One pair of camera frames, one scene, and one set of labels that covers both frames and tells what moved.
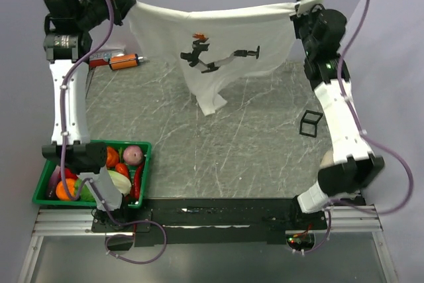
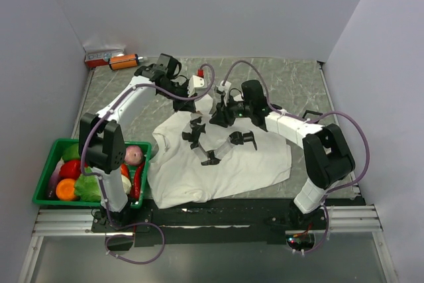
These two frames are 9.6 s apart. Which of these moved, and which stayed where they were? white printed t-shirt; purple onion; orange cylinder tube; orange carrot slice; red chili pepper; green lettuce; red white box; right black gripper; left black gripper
Moved: left black gripper; white printed t-shirt; right black gripper
Stayed: red chili pepper; green lettuce; orange carrot slice; red white box; orange cylinder tube; purple onion
